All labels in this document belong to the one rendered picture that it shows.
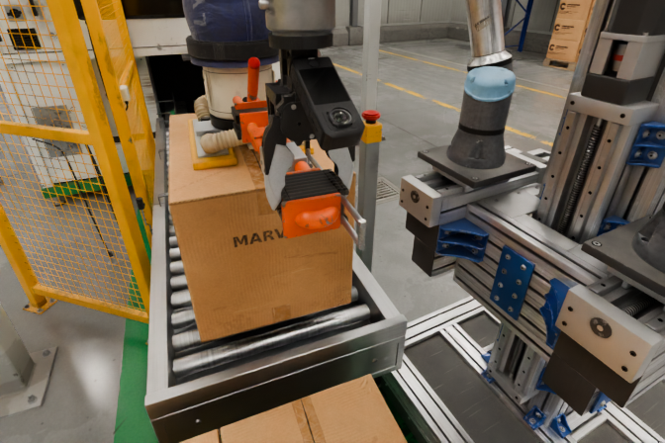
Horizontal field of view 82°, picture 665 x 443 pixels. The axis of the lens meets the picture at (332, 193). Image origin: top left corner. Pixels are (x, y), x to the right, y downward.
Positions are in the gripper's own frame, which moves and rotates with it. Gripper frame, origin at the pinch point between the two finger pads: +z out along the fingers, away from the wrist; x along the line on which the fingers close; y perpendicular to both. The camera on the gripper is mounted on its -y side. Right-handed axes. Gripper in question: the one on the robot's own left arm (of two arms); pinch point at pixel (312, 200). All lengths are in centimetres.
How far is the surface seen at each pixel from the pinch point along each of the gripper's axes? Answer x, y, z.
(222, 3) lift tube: 3, 51, -21
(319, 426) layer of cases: -3, 9, 67
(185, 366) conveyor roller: 26, 37, 67
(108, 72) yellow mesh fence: 44, 148, 8
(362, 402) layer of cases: -15, 11, 67
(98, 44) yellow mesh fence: 44, 147, -3
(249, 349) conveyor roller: 9, 37, 68
